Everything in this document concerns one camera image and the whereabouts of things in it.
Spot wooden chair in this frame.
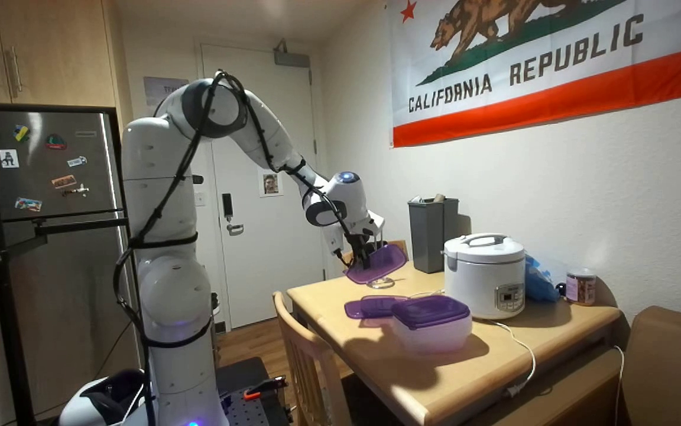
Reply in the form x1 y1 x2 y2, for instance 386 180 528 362
270 290 354 426

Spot blue striped fridge magnet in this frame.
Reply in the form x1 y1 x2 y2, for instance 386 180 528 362
13 196 46 217

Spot clear lunch box purple lid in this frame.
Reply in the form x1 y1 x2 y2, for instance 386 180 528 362
390 291 476 355

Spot white and black helmet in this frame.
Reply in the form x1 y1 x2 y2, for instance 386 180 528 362
57 368 150 426

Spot purple cloth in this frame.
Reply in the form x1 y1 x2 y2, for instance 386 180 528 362
342 293 407 323
342 241 412 290

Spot orange handled clamp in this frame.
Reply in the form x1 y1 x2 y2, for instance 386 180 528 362
242 377 288 401

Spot red orange fridge magnet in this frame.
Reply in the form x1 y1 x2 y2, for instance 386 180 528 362
49 173 81 194

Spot grey door closer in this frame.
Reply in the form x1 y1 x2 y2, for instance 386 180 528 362
271 38 313 70

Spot white power cord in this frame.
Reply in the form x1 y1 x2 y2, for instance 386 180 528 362
490 317 540 401

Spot brown sofa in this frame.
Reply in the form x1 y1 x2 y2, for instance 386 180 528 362
620 303 681 426

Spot white rice cooker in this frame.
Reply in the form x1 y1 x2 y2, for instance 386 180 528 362
442 230 530 323

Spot small photo on door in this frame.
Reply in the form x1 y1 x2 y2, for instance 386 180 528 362
261 172 284 200

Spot California Republic flag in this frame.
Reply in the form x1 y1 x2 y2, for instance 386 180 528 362
390 0 681 149

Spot wooden wall cabinets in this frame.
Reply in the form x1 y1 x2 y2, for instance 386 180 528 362
0 0 122 110

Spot paper sheet on wall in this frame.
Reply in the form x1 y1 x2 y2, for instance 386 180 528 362
141 75 190 115

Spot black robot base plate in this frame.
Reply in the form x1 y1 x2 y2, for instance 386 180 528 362
214 355 296 426

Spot blue plastic bag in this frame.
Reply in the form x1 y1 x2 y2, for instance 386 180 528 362
522 253 565 306

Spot white door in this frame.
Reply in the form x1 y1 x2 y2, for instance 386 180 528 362
197 43 327 331

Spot dark grey tall container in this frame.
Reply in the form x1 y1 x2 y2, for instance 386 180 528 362
407 194 462 276

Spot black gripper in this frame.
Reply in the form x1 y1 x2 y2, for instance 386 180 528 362
345 222 384 270

